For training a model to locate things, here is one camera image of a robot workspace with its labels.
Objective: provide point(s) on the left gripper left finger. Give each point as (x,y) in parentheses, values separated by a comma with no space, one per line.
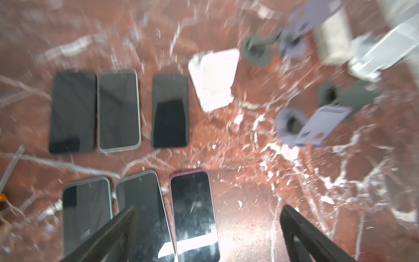
(112,243)

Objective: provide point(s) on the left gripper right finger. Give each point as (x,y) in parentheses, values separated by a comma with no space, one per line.
(305,243)

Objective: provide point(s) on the black phone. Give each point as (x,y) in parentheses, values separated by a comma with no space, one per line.
(152,239)
(73,112)
(170,113)
(86,208)

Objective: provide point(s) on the purple edged phone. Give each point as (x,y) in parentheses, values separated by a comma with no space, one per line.
(194,217)

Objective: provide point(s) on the white framed phone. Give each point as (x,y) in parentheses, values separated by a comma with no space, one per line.
(118,110)

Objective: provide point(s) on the white phone stand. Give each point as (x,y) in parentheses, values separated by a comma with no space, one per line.
(213,74)
(373,55)

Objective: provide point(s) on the dark grey round phone stand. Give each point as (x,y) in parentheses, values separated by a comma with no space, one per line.
(291,40)

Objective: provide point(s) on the grey angled phone stand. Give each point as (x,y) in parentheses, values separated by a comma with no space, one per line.
(258,50)

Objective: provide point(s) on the grey round stand right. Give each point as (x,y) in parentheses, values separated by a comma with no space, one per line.
(294,129)

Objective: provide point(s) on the white phone stand back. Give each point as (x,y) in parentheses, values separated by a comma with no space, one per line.
(213,74)

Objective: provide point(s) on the grey rectangular block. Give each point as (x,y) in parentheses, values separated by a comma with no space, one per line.
(333,40)

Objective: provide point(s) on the orange handled screwdriver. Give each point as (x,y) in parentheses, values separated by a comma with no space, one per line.
(7,174)

